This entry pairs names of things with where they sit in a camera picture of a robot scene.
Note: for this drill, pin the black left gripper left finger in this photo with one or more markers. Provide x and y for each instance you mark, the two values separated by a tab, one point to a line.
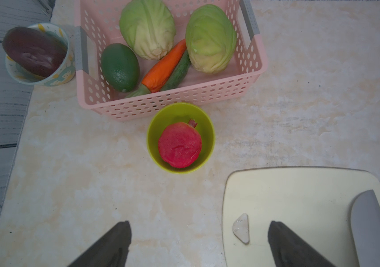
111	250

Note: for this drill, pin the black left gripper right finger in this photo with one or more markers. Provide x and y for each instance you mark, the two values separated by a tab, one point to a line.
289	250

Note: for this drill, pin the cream plastic cutting board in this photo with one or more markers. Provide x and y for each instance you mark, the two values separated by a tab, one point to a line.
315	203

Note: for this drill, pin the black handled cleaver knife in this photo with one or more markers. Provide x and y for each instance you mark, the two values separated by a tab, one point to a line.
365	226

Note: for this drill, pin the red pomegranate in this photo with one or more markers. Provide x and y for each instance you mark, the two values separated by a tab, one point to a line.
180	144

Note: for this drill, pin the lime green bowl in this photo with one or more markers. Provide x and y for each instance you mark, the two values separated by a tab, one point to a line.
181	112

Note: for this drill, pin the orange carrot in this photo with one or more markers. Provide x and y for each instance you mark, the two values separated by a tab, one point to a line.
158	75

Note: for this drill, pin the green cucumber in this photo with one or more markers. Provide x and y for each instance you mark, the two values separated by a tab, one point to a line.
179	73

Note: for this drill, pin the patterned ceramic cup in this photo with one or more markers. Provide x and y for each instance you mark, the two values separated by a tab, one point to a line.
63	74

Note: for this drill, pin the green avocado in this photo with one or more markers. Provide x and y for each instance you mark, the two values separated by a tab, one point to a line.
120	67

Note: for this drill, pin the purple eggplant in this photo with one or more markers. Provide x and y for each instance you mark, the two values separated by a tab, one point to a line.
35	51

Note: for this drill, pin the pink plastic basket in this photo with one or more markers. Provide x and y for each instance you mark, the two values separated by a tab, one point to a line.
97	26

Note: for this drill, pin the left green cabbage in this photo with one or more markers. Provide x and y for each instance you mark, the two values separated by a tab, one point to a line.
148	28

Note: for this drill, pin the green cabbage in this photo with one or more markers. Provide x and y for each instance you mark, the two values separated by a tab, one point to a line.
210	39
148	28

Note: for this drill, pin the right green cabbage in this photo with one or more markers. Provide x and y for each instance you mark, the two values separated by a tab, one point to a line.
210	39

